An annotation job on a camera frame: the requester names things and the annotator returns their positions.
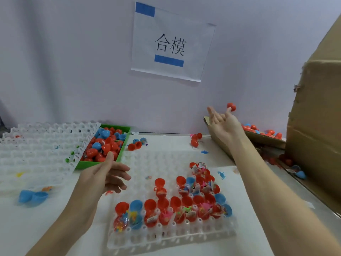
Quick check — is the person's right hand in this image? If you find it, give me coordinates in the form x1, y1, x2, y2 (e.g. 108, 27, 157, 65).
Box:
207, 106, 248, 150

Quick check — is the person's left hand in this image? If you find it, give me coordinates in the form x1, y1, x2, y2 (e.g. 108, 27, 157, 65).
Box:
72, 152, 132, 219

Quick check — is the cardboard box of capsules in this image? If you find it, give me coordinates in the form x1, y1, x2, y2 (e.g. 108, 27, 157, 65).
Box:
204, 116, 288, 163

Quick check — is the pile of finished eggs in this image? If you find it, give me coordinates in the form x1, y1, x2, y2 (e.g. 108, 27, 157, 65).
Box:
242, 123, 284, 141

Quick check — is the small capsule cluster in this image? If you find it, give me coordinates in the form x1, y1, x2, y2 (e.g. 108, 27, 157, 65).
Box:
127, 137, 149, 151

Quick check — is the clear plastic egg tray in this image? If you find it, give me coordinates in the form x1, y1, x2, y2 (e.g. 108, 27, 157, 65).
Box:
107, 151, 239, 251
0, 121, 102, 192

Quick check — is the blue egg shell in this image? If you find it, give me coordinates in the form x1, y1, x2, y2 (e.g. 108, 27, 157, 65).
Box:
18, 190, 50, 206

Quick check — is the person's right forearm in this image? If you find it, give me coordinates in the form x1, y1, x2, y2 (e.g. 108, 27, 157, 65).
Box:
229, 136, 341, 256

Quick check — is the green plastic tray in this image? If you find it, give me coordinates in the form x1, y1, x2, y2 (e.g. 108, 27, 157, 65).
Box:
75, 123, 132, 170

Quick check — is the tall brown cardboard box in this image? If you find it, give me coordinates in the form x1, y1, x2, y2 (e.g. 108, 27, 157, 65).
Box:
285, 16, 341, 214

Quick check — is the white paper sign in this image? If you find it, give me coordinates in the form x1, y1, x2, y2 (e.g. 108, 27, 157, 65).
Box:
130, 1, 217, 83

